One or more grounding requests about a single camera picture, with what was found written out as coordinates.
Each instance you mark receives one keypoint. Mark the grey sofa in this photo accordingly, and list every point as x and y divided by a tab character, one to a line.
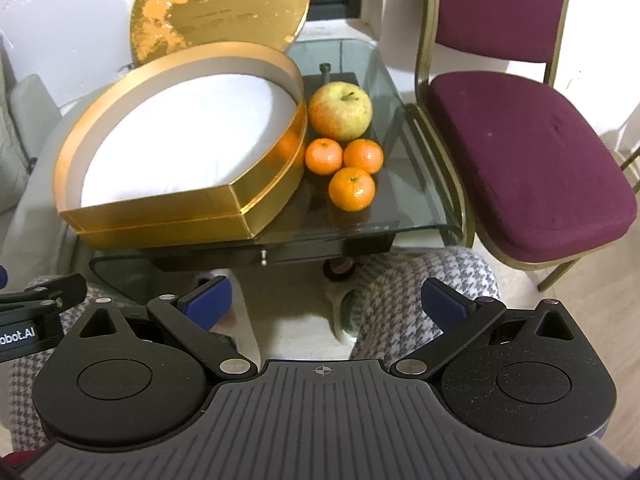
35	110

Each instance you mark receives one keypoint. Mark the maroon padded chair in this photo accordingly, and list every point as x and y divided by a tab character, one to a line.
525	160

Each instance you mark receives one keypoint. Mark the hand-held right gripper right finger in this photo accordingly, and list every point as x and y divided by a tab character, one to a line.
442	305

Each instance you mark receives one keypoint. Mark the maroon garment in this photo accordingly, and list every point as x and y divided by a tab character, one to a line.
12	466

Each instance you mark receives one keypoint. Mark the person's slippered foot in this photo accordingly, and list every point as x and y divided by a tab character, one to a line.
342	310

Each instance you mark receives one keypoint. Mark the glass desktop table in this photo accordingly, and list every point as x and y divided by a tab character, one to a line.
400	160

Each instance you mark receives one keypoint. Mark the yellow-red apple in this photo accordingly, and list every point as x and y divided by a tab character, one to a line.
340	110

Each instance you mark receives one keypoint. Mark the orange mandarin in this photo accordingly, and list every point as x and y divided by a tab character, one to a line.
363	156
323	156
351	188

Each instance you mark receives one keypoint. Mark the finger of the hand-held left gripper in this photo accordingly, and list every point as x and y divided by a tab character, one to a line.
55	292
3	278

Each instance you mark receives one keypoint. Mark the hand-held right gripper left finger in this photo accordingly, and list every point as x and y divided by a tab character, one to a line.
210	300

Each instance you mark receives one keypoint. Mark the gold round box lid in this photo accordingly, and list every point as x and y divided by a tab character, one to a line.
215	10

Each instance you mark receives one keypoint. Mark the gold metal chair frame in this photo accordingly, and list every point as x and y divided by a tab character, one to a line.
631	164

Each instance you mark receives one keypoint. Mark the gold round gift box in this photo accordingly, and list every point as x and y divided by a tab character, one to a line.
165	220

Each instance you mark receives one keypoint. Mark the person's houndstooth pants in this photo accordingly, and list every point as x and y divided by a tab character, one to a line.
400	285

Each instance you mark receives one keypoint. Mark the grey back cushion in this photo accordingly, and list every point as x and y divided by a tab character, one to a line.
10	160

